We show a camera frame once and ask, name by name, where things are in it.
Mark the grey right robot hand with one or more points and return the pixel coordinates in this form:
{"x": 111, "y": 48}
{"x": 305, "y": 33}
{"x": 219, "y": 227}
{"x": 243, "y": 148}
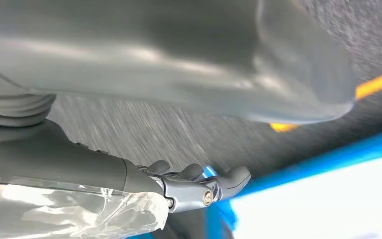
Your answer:
{"x": 145, "y": 59}

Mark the clear plastic film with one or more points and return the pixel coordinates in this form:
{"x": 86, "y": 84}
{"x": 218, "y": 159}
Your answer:
{"x": 79, "y": 214}

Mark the blue metal shelf rack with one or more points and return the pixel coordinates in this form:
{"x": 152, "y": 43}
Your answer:
{"x": 342, "y": 153}

